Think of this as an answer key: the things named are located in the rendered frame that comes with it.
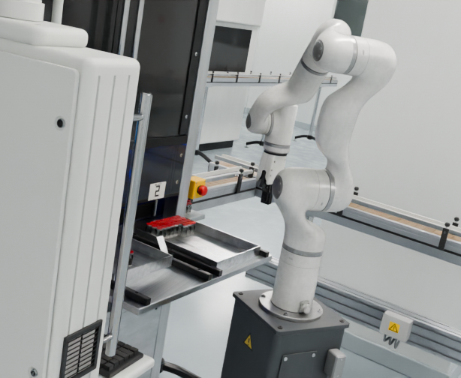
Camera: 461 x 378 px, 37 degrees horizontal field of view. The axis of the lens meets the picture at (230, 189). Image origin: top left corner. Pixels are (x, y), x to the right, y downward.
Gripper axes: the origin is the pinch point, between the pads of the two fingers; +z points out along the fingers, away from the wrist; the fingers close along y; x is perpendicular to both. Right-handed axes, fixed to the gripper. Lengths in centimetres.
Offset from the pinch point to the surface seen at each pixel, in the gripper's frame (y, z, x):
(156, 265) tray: 35.7, 20.3, -13.1
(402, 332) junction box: -79, 61, 32
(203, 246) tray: 5.2, 22.2, -17.8
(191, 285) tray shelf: 34.4, 22.3, -0.3
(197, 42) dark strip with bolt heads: -4, -44, -40
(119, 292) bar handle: 83, 6, 13
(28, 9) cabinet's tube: 99, -50, -4
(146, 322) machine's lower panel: 2, 61, -39
